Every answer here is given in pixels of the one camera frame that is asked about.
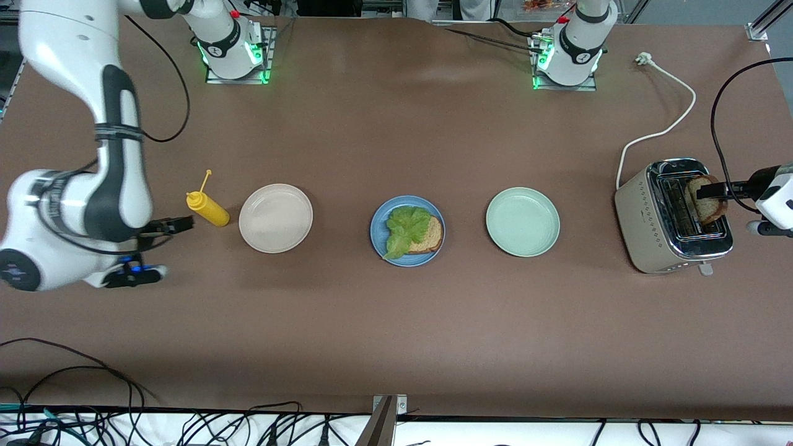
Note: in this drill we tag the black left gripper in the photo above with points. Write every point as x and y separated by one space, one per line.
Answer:
759 179

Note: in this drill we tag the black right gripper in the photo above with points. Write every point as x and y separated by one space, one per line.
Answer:
158 228

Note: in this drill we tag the brown bread slice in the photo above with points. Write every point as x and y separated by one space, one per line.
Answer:
432 235
709 210

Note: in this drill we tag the yellow squeeze bottle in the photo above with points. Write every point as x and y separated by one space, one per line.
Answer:
210 210

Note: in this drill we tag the green lettuce leaf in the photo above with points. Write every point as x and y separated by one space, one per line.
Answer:
406 229

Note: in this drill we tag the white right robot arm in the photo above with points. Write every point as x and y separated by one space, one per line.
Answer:
62 62

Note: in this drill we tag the white round plate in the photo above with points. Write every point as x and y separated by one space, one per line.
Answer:
276 218

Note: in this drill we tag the mint green round plate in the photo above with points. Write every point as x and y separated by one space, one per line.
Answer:
523 222

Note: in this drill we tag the blue round plate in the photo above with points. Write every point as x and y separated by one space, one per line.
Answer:
379 232

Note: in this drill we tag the beige chrome toaster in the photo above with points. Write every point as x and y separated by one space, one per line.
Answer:
638 223

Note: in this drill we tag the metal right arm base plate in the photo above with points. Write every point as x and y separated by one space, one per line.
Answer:
238 80

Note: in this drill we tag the aluminium frame rail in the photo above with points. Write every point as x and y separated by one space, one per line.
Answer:
757 30

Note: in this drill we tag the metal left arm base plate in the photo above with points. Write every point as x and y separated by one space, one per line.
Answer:
564 88

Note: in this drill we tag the metal table bracket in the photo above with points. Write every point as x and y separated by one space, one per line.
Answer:
399 402

